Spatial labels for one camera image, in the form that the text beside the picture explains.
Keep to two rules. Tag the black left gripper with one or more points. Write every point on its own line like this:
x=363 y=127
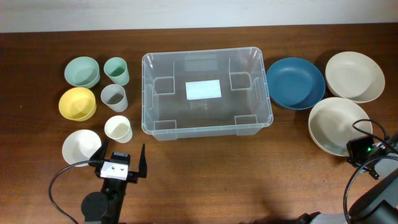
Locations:
x=132 y=175

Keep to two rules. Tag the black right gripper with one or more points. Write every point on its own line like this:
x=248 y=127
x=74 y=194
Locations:
x=352 y=145

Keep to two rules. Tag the beige bowl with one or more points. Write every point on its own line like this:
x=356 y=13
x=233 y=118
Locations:
x=330 y=124
x=354 y=76

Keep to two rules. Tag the white small bowl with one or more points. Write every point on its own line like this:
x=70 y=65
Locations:
x=80 y=146

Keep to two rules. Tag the yellow small bowl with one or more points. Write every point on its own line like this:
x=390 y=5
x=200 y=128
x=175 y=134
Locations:
x=77 y=104

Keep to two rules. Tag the blue bowl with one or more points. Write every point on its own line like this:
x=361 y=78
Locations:
x=295 y=83

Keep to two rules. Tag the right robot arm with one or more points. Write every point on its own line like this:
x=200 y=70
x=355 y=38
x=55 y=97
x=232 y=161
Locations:
x=377 y=205

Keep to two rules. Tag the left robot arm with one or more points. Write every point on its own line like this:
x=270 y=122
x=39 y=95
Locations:
x=105 y=206

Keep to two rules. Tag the cream cup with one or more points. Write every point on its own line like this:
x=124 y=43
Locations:
x=119 y=129

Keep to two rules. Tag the grey cup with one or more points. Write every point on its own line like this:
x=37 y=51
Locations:
x=115 y=97

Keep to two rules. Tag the green cup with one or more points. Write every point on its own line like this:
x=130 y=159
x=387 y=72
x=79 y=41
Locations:
x=116 y=69

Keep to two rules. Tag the green small bowl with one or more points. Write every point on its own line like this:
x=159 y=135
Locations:
x=82 y=72

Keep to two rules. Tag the clear plastic storage bin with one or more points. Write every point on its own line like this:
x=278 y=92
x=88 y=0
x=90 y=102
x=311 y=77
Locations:
x=243 y=109

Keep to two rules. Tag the white label in bin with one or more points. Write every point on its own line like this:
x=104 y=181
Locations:
x=203 y=90

